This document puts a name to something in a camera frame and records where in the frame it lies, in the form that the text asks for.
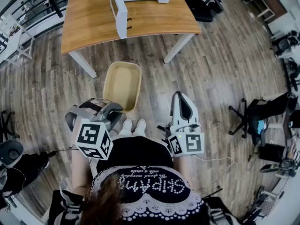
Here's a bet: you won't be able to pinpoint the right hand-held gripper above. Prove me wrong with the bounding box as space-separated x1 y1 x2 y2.
166 91 205 158

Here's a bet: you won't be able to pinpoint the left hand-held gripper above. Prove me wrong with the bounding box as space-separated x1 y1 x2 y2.
64 98 124 160

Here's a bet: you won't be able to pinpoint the beige rectangular tray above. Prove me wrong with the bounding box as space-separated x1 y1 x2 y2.
102 61 143 113

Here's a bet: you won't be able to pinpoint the white microwave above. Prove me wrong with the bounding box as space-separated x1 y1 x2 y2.
109 0 177 39

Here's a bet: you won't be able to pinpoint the person's left forearm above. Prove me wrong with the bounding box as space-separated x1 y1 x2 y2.
70 146 94 194

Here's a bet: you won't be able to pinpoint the person's right forearm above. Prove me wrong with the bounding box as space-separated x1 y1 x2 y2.
173 155 195 187

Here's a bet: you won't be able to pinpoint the person's white left shoe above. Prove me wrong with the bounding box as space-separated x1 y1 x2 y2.
121 119 133 132

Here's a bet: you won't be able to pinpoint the person's white shoe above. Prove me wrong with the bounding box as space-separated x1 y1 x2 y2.
135 119 147 132
121 119 133 132

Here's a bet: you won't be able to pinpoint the person's white trousers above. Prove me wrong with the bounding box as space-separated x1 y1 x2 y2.
118 127 146 137

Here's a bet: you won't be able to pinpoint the person's white right shoe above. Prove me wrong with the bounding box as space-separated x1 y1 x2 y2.
135 119 147 132

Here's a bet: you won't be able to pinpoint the person's black patterned shirt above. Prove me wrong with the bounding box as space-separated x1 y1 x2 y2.
46 136 237 225

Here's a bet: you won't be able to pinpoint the black cluttered office chair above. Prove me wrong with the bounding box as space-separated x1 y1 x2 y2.
228 92 291 145

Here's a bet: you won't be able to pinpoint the wooden table with white legs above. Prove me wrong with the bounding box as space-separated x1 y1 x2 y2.
61 0 202 78

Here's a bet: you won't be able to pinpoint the black chair base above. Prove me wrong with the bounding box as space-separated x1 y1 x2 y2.
0 110 21 138

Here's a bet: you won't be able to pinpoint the grey round stool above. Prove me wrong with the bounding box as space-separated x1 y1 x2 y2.
0 139 24 171

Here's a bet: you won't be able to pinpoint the black mesh office chair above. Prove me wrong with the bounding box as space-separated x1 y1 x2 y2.
177 0 225 23

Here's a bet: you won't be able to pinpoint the white wooden chair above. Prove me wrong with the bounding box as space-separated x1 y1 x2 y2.
0 13 36 68

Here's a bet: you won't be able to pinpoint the black metal railing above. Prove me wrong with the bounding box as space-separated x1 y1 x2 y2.
0 0 73 44

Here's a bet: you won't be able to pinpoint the white cable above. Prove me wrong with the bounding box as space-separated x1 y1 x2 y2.
194 154 238 171

